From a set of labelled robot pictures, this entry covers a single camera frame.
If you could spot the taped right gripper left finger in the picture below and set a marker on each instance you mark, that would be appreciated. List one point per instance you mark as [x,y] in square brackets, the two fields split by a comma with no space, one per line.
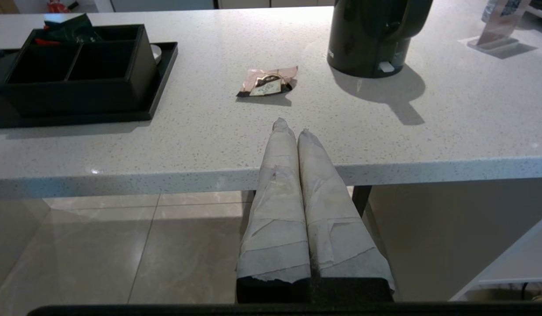
[275,210]

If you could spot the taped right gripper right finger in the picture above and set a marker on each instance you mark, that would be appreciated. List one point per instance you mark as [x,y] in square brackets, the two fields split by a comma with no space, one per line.
[332,219]

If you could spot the pink tea bag packet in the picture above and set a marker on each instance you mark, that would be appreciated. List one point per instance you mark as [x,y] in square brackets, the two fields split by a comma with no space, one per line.
[266,81]

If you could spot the black electric kettle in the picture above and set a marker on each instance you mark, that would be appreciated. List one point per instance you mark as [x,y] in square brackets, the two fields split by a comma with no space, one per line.
[367,35]

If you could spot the black rectangular serving tray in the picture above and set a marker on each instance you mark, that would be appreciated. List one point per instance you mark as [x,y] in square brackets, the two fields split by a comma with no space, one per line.
[161,83]

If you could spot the black compartment organizer box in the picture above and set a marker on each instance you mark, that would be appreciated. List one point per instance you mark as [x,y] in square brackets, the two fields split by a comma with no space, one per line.
[121,92]

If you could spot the clear acrylic sign holder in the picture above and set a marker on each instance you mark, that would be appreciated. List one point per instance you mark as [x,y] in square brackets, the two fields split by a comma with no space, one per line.
[501,22]

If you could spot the dark green red sachet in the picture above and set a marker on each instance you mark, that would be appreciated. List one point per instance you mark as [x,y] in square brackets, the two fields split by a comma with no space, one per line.
[73,28]

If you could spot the red bag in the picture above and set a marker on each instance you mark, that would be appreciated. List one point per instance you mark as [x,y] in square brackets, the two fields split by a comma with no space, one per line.
[58,6]

